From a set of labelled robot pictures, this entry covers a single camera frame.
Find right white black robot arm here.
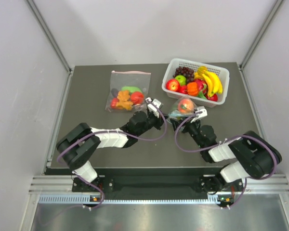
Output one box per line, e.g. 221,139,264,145
170,117,282,191

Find red fake apple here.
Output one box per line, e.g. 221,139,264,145
166,79,180,92

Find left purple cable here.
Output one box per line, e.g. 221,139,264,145
56,101,168,210

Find orange fake ginger in bag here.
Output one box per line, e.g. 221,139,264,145
117,90,133,111

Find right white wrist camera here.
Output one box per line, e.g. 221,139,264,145
191,106,208,123

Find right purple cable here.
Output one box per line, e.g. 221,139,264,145
174,112,279,210

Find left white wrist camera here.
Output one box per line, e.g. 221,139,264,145
147,99,162,118

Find blue-zip clear bag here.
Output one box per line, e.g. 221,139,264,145
167,96,197,123

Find fake peach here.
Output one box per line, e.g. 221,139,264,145
178,99,195,114

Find red fake tomato in bag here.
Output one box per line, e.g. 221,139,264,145
130,91,144,105

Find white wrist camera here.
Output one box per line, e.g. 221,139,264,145
191,106,208,123
147,99,162,118

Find small red fake chili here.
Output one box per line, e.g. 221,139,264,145
110,98,119,109

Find yellow fake banana bunch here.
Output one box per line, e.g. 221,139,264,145
194,66,223,98

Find white plastic basket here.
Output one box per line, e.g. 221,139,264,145
162,58,230,108

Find pink-zip clear bag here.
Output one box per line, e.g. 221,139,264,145
105,70,151,112

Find purple cable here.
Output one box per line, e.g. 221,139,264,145
56,101,168,210
174,112,279,210

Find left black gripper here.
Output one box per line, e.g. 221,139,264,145
136,110,168,136

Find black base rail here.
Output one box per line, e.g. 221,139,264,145
72,167,234,194

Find orange fake pumpkin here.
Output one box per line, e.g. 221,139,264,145
186,82,199,97

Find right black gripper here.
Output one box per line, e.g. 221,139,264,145
171,114,205,148

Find pink fake dragon fruit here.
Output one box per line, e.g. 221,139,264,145
195,78,208,99

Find slotted cable duct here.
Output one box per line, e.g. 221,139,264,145
38,194,230,205

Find green fake pepper in bag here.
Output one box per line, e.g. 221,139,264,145
121,86,142,93

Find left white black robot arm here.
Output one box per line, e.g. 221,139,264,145
56,97,167,191

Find red fake strawberry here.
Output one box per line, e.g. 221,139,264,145
205,94,218,102

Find green fake apple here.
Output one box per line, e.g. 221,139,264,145
175,75,186,86

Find purple fake grapes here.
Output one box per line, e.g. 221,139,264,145
172,66,195,85

